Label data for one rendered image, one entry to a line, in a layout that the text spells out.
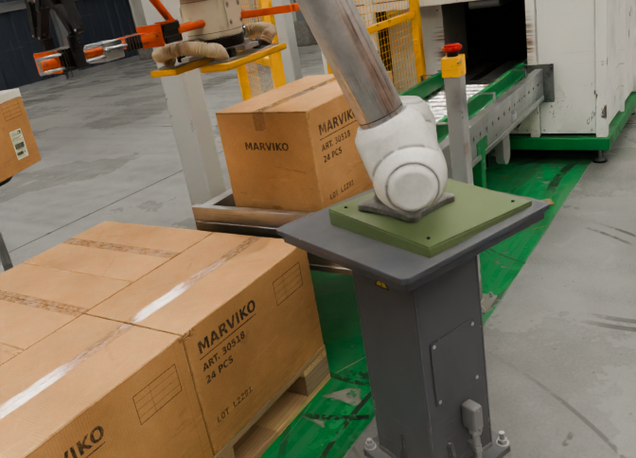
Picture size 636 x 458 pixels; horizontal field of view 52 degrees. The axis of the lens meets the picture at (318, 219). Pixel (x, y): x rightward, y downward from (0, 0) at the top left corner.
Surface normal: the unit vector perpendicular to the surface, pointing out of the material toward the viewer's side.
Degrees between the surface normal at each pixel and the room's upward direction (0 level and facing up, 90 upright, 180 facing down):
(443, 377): 90
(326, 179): 90
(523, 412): 0
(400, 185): 99
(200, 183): 90
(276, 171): 90
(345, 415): 0
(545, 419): 0
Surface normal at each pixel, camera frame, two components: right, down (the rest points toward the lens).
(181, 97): -0.53, 0.39
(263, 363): 0.84, 0.07
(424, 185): -0.02, 0.47
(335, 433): -0.16, -0.92
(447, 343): 0.59, 0.20
